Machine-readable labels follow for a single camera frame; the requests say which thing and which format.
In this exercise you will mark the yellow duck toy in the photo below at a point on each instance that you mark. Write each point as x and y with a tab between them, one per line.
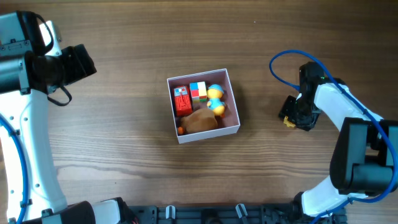
215	94

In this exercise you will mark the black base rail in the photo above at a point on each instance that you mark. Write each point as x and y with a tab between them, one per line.
280	213

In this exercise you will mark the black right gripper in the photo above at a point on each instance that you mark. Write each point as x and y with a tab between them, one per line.
306	124

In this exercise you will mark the multicolour puzzle cube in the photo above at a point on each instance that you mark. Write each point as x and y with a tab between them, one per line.
198	92

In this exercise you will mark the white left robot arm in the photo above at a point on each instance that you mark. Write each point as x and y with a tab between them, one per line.
35	195

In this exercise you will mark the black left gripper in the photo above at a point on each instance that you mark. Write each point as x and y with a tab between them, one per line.
82	63

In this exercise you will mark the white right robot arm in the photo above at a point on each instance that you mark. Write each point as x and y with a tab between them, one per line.
363	167

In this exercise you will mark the brown plush toy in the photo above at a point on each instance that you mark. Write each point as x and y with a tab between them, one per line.
199	121

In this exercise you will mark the red toy block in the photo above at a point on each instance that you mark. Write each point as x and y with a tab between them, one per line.
183	106

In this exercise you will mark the white box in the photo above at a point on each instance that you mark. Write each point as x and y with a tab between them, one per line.
227	125

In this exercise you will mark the yellow perforated ball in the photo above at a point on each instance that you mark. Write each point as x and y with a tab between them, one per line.
288	123

